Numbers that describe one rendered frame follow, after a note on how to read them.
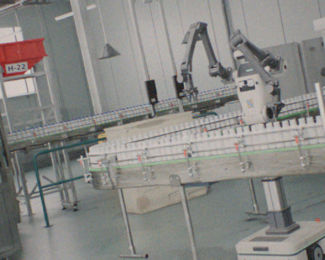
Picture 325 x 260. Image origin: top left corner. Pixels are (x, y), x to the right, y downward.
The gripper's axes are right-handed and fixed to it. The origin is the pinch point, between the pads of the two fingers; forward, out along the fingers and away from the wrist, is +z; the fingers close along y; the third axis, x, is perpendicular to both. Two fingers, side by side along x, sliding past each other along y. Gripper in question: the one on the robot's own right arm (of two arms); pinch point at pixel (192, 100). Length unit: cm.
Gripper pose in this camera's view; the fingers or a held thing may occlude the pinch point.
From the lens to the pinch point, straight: 489.9
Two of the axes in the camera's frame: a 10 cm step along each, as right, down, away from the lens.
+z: 2.0, 9.8, 0.4
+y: -6.4, 1.6, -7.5
